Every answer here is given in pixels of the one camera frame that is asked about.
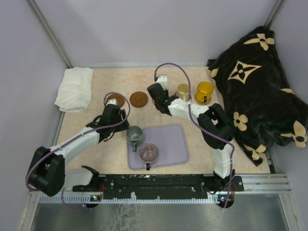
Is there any cream ceramic mug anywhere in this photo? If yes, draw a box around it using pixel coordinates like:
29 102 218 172
176 83 189 101

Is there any yellow glass mug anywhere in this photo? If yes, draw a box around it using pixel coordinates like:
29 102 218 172
196 82 214 102

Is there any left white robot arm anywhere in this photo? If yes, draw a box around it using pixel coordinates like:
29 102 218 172
26 103 129 196

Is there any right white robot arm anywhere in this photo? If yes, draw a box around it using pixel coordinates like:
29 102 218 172
147 83 235 191

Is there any leftmost brown wooden coaster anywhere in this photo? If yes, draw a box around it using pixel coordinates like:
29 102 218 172
107 94 125 107

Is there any brown wooden coaster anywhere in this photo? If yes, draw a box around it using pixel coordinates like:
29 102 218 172
107 94 125 107
129 91 148 108

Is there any rightmost woven rattan coaster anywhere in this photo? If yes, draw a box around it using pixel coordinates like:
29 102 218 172
194 94 212 105

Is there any grey-green ceramic mug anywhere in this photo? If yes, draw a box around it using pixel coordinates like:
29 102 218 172
126 126 145 152

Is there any lavender plastic tray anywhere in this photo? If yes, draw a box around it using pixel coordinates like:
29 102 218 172
127 125 189 170

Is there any white folded cloth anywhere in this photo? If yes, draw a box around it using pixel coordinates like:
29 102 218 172
54 67 94 114

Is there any purple glass mug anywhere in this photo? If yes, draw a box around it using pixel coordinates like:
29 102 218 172
139 143 159 171

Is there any black floral blanket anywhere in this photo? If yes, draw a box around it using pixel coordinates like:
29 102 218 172
207 26 308 166

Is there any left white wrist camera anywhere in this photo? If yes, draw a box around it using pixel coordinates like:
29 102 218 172
105 98 118 106

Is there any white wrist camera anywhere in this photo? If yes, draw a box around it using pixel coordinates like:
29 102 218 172
105 98 118 106
156 75 168 90

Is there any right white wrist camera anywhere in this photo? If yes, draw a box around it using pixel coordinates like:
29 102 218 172
156 75 168 90

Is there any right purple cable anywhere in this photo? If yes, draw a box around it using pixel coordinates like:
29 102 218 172
154 63 235 209

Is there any purple cable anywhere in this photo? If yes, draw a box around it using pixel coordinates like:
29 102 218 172
154 63 235 209
25 92 131 211

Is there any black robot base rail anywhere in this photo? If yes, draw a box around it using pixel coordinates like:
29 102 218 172
38 173 244 207

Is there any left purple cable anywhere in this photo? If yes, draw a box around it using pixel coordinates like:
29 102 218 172
25 92 131 211

